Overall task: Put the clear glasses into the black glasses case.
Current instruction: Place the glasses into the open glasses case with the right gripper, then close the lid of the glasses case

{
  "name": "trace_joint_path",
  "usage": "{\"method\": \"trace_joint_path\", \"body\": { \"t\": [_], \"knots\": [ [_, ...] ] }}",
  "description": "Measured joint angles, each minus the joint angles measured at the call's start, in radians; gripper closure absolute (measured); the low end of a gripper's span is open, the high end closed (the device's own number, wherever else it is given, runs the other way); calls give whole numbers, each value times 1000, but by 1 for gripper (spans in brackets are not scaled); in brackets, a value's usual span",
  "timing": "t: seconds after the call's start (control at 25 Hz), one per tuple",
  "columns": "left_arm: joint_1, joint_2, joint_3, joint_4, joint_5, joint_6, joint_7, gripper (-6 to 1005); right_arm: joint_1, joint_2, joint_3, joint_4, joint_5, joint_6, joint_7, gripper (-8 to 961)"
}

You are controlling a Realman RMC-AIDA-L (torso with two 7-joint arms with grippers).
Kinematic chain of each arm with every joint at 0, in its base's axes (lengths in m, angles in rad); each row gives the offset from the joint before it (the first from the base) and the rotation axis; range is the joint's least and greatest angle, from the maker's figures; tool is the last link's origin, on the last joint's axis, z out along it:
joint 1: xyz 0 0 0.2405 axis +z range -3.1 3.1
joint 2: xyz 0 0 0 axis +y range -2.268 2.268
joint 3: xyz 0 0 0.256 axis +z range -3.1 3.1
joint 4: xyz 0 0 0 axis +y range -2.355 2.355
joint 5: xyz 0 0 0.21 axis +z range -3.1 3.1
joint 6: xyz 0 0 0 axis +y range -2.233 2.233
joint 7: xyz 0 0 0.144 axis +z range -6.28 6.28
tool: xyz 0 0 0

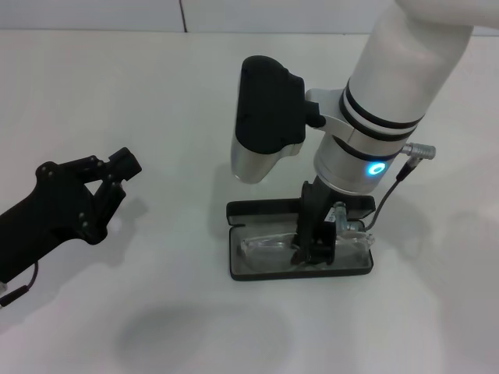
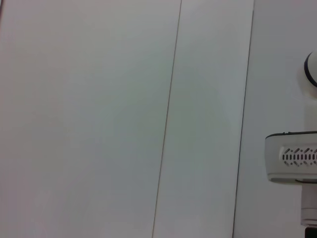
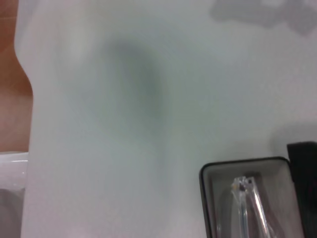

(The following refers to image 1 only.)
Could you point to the white and silver right arm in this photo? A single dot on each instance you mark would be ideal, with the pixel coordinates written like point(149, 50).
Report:
point(401, 78)

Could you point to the clear white glasses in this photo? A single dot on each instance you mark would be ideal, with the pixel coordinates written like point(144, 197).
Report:
point(265, 247)

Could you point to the silver right camera bracket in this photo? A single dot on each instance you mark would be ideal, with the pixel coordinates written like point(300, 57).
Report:
point(333, 113)

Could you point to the black glasses case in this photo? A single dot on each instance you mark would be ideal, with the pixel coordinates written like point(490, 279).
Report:
point(265, 206)

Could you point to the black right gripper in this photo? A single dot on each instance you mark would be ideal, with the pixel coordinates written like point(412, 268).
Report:
point(312, 214)

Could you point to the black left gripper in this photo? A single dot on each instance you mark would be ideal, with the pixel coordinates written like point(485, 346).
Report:
point(54, 210)

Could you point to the silver stub on right gripper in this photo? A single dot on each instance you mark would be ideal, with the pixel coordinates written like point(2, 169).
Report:
point(343, 218)

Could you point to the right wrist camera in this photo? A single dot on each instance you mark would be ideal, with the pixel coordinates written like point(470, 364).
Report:
point(269, 109)

